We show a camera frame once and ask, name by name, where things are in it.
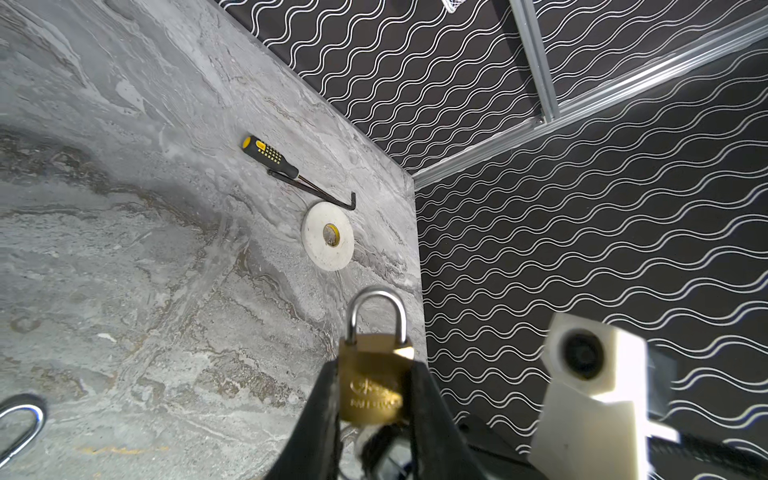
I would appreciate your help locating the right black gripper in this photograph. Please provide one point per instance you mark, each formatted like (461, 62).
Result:
(385, 453)

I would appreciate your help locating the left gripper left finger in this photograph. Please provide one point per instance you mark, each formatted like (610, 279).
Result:
(313, 450)

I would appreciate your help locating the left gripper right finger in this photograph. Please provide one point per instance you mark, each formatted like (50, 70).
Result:
(438, 448)

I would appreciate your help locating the brass padlock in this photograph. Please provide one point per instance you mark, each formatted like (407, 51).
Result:
(373, 368)

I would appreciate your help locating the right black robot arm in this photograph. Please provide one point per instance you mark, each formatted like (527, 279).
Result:
(693, 448)

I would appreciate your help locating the white tape roll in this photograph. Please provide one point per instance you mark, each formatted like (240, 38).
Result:
(328, 237)

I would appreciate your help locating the black yellow pry tool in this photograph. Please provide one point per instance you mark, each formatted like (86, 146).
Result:
(281, 169)

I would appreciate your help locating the white mesh basket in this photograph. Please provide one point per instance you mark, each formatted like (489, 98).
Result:
(451, 6)

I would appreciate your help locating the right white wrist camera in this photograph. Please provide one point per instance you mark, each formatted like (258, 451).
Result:
(607, 393)

